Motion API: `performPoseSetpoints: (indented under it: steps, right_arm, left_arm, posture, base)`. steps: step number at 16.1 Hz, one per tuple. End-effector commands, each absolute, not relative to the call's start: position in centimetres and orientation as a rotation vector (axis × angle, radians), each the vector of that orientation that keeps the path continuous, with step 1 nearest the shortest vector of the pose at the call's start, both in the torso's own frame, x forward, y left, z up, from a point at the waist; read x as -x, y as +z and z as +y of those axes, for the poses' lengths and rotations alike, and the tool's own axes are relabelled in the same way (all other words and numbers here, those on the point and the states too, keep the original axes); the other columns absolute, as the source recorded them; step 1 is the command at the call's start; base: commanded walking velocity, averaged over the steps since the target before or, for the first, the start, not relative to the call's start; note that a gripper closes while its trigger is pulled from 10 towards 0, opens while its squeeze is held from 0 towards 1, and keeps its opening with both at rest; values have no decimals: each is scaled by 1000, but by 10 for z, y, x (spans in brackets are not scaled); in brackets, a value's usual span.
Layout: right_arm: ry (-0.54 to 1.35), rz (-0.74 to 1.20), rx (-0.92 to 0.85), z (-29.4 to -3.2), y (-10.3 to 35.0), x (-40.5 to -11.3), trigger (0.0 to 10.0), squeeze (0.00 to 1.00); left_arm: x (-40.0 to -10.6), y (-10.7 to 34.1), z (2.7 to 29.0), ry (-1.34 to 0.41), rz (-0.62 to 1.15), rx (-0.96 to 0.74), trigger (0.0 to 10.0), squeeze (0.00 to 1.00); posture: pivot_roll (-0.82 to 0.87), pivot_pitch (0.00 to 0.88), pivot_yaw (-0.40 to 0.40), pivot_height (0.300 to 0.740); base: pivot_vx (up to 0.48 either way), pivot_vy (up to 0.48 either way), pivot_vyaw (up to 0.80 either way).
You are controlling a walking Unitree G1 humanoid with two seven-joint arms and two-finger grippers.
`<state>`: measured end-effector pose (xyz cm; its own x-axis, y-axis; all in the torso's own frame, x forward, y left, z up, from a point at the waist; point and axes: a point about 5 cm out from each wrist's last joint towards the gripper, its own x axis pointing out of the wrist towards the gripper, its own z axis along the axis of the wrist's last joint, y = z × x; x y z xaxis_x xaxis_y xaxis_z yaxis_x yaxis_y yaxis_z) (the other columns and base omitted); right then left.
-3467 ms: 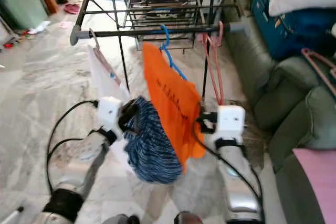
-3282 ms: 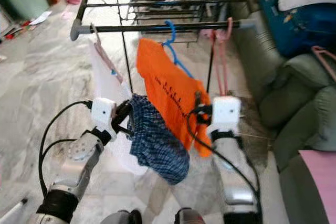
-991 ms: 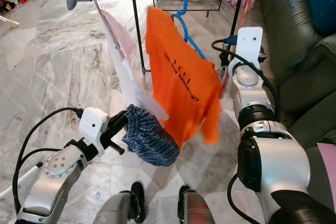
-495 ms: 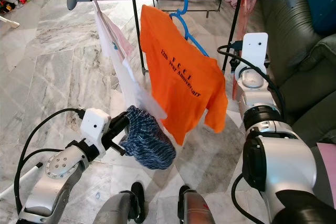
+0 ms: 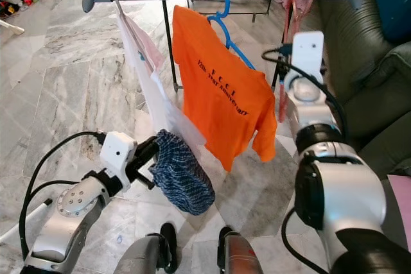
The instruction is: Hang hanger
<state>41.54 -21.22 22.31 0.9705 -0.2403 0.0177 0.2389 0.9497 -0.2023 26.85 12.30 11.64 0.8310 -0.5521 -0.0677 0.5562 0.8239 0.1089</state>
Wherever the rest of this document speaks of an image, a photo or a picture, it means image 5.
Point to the beige plastic chair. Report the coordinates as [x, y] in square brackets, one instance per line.
[11, 27]

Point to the white t-shirt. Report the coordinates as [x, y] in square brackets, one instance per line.
[154, 101]

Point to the pink cushion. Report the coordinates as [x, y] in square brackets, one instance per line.
[399, 210]

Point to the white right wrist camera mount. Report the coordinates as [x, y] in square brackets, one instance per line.
[308, 52]

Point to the blue plaid shirt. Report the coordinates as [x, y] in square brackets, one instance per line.
[183, 178]

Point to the reddish plastic clothes hanger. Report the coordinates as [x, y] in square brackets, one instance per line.
[284, 81]

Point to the silver left robot leg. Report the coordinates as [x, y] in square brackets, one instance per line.
[144, 255]

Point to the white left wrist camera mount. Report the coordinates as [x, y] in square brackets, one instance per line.
[117, 152]

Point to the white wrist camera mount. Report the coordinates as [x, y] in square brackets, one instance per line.
[308, 52]
[117, 152]

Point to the blue plastic clothes hanger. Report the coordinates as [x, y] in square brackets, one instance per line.
[225, 4]

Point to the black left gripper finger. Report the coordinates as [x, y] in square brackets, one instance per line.
[149, 151]

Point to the orange printed t-shirt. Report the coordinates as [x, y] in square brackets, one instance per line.
[225, 94]

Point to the dark green sofa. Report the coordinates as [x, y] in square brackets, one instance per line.
[366, 81]

